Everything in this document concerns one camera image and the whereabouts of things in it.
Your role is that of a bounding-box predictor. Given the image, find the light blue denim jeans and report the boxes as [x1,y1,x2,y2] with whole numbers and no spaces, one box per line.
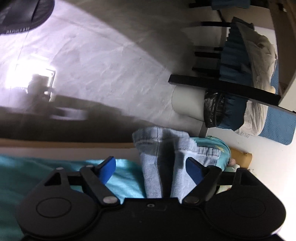
[132,126,224,200]

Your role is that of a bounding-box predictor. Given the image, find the tan cushion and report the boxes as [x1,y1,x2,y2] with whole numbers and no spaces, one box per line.
[230,148,253,169]

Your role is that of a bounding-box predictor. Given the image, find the black trash bin bag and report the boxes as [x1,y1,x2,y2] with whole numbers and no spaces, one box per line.
[204,90,225,128]

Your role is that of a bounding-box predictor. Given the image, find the turquoise printed bed sheet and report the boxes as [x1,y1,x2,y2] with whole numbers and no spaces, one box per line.
[0,136,232,241]

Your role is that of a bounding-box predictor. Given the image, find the blue covered sofa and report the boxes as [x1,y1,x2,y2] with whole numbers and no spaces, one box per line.
[218,95,295,145]

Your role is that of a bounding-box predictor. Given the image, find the black wooden chair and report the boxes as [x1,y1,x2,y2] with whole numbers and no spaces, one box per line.
[168,0,287,108]

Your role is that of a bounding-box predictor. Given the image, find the grey cloth on sofa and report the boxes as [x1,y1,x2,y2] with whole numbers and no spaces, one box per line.
[235,23,278,137]

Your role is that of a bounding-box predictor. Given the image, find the black slipper sandal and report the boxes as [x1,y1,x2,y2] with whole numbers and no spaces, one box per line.
[1,0,55,35]

